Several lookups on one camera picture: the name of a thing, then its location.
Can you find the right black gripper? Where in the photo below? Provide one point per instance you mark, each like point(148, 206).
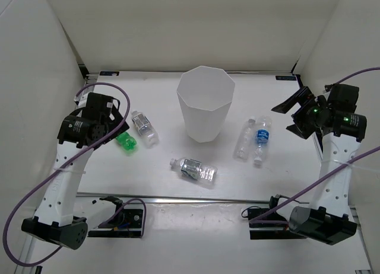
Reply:
point(300, 127)

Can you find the blue label right corner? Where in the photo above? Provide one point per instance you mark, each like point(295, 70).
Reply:
point(285, 78)

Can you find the blue label left corner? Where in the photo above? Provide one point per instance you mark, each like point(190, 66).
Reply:
point(109, 73)

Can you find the blue label corner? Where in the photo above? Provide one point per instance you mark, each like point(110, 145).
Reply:
point(109, 73)
point(285, 78)

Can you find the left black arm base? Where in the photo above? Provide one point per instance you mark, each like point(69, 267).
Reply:
point(127, 223)

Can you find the green crushed plastic bottle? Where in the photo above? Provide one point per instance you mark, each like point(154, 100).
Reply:
point(126, 141)

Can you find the white octagonal plastic bin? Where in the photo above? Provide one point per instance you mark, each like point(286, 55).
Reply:
point(205, 95)

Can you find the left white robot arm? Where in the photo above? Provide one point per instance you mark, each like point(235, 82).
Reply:
point(57, 220)

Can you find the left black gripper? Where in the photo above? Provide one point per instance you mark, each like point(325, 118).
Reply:
point(116, 121)

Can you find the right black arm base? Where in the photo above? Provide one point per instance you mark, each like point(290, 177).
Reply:
point(273, 226)

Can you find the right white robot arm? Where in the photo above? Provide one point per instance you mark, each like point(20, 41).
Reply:
point(327, 216)

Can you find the clear bottle blue-white label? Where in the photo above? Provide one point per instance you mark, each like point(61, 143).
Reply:
point(194, 170)

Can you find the clear unlabelled plastic bottle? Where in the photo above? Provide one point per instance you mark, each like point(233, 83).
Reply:
point(243, 144)

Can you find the clear bottle blue label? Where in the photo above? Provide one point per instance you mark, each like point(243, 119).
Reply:
point(261, 139)

